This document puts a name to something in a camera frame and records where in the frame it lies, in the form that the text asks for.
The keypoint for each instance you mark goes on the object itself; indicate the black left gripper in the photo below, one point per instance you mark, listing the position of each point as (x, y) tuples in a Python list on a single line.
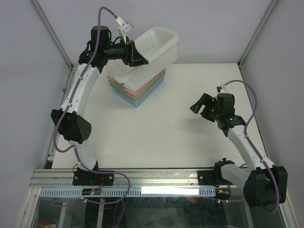
[(133, 57)]

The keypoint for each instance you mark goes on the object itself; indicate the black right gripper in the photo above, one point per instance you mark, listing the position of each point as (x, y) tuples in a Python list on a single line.
[(206, 99)]

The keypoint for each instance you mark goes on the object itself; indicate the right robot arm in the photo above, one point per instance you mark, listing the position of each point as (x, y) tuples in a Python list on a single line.
[(262, 183)]

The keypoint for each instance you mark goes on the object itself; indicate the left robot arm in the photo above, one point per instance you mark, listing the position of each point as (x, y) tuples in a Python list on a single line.
[(72, 129)]

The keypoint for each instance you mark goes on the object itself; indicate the pink basket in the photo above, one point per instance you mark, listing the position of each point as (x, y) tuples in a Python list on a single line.
[(134, 83)]

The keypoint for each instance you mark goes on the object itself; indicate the yellow-green basket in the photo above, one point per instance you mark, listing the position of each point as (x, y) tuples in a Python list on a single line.
[(131, 94)]

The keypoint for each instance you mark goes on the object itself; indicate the blue basket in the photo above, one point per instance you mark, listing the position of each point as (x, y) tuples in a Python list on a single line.
[(144, 96)]

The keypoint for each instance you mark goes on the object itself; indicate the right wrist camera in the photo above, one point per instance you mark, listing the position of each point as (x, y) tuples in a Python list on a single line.
[(222, 88)]

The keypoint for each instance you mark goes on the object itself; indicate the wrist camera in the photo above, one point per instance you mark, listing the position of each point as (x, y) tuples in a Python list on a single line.
[(222, 88), (124, 27)]

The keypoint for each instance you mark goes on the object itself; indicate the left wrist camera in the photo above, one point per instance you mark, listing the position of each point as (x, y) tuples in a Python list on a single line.
[(124, 27)]

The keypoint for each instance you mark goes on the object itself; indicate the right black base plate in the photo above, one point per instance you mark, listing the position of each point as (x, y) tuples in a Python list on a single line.
[(205, 177)]

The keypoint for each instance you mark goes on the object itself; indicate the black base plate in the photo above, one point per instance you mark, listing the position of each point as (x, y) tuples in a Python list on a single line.
[(205, 177), (87, 178)]

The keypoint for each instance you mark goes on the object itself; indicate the left aluminium frame post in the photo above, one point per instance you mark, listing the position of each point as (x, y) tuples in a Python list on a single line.
[(51, 32)]

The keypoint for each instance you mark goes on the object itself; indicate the aluminium frame post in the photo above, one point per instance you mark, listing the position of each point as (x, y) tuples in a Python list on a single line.
[(51, 32), (257, 31)]

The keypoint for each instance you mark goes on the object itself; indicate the right aluminium frame post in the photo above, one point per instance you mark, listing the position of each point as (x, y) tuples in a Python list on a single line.
[(257, 31)]

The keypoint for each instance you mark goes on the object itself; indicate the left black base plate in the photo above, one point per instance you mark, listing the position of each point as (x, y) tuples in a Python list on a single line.
[(87, 178)]

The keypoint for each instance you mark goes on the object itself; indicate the aluminium mounting rail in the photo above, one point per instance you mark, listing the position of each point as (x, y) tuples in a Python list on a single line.
[(59, 178)]

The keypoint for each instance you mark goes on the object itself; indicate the grey slotted cable duct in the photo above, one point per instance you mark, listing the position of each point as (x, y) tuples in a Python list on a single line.
[(132, 192)]

